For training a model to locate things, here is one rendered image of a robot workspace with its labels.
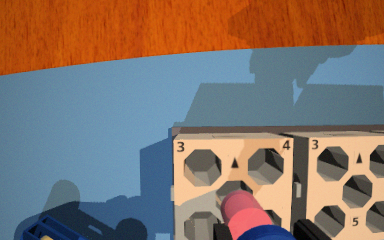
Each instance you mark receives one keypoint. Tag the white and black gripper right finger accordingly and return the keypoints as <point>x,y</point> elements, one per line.
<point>305,229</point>

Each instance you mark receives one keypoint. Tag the light blue bench mat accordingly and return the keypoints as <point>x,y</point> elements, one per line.
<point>91,145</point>

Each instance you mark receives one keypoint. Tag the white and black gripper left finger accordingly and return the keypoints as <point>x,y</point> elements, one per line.
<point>221,232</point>

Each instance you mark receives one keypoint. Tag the blue tube rack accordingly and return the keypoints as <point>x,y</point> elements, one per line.
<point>40,229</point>

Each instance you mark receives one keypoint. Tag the conical tube with pink liquid and blue cap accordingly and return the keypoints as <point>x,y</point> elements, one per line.
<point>248,220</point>

